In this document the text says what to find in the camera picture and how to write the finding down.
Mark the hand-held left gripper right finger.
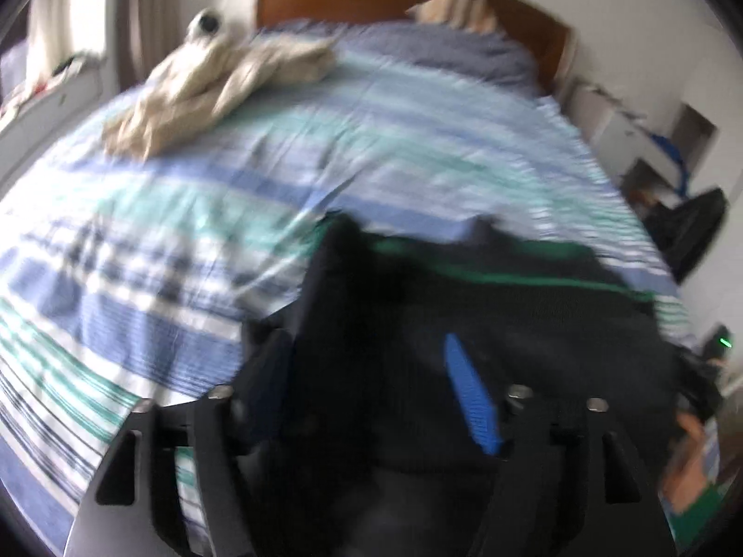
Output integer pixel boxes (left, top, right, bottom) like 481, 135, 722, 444
443, 333, 677, 557

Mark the small white fan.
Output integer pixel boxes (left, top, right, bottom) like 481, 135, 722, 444
186, 7, 228, 43

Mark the black bag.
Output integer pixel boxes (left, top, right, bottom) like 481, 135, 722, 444
643, 186, 730, 286

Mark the person's right forearm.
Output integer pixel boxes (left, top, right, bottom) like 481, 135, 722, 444
662, 409, 722, 508

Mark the blue-grey pillow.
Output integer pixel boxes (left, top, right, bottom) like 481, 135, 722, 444
273, 20, 547, 101

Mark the green garment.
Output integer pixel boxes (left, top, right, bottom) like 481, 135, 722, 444
667, 476, 725, 547

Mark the brown striped pillow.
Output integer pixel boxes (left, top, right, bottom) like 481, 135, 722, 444
406, 0, 501, 34

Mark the white desk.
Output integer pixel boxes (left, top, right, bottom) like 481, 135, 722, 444
572, 84, 691, 189

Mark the beige knitted garment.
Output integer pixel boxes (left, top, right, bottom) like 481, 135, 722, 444
101, 35, 339, 162

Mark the black puffer jacket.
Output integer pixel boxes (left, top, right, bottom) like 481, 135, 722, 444
238, 212, 697, 557

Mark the beige curtain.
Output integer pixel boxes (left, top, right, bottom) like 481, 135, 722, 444
116, 0, 178, 88

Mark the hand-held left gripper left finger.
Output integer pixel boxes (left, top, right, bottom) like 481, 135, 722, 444
64, 325, 297, 557

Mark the bed with striped sheet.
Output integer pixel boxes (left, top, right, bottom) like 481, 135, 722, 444
0, 29, 697, 557

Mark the white windowsill cabinet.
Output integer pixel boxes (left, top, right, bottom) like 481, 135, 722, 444
0, 58, 106, 198

